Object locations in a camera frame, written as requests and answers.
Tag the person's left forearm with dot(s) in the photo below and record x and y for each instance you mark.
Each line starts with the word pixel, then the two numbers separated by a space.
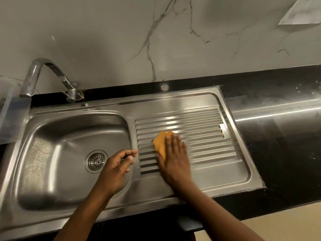
pixel 80 218

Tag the stainless steel sink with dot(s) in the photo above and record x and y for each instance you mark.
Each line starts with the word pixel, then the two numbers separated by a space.
pixel 62 148

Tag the chrome faucet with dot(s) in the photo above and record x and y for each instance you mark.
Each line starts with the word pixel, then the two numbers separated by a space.
pixel 47 66

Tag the person's left hand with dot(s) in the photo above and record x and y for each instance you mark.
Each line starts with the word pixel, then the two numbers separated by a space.
pixel 115 173

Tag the person's right hand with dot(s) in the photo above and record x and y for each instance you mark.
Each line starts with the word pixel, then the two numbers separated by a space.
pixel 175 163

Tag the person's right forearm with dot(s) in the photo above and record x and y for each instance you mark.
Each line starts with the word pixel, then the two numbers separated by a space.
pixel 218 215

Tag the round metal drain strainer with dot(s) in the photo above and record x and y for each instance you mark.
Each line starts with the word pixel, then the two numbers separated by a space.
pixel 96 161

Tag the orange sponge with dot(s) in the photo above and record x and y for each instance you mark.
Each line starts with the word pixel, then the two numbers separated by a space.
pixel 160 143

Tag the clear plastic container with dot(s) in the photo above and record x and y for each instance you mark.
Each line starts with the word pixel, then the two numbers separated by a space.
pixel 12 115

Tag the white paper sheet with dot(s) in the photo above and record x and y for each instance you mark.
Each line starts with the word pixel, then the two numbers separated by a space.
pixel 301 12

